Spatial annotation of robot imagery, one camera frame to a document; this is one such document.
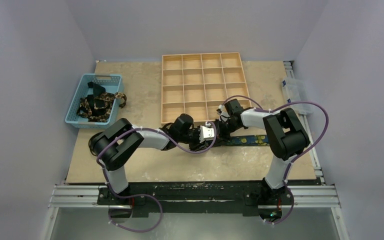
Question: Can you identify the blue floral tie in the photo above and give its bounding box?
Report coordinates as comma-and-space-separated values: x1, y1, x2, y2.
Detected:
213, 134, 270, 147

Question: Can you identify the wooden compartment tray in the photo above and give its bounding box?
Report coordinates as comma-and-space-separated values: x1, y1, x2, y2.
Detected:
160, 52, 252, 125

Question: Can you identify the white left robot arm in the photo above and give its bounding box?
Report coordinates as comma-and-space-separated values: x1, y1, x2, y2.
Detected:
88, 113, 218, 205

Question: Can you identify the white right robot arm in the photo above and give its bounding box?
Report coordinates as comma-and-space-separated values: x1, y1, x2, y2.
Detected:
214, 99, 310, 204

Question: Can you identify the clear plastic box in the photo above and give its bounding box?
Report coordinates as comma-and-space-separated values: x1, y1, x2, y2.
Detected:
281, 77, 314, 115

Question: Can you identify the leopard print tie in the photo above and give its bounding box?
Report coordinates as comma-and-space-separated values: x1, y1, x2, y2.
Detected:
76, 92, 127, 123

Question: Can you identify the blue plastic basket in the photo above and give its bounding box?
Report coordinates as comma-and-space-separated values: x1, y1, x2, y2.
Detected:
65, 73, 127, 129

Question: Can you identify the black tie in basket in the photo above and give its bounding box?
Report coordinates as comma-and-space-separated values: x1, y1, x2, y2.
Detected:
86, 81, 106, 110

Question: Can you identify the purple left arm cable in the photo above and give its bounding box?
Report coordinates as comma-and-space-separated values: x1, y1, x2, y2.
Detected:
95, 120, 218, 200

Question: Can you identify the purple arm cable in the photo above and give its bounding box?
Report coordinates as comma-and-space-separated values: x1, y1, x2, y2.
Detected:
219, 95, 330, 225
95, 120, 218, 200

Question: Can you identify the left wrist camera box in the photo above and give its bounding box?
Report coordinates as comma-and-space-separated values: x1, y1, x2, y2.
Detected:
199, 121, 216, 143

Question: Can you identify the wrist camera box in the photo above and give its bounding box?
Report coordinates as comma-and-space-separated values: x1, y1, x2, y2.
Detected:
199, 121, 216, 143
216, 104, 230, 120

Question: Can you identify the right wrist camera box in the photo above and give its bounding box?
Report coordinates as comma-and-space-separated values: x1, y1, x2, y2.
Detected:
216, 104, 230, 120

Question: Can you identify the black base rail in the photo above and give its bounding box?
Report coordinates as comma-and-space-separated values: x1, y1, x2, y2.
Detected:
97, 180, 294, 221

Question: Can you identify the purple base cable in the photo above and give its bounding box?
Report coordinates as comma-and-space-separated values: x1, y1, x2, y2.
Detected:
107, 194, 164, 233

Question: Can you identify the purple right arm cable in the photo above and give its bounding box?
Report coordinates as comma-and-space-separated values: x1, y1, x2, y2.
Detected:
219, 95, 330, 225

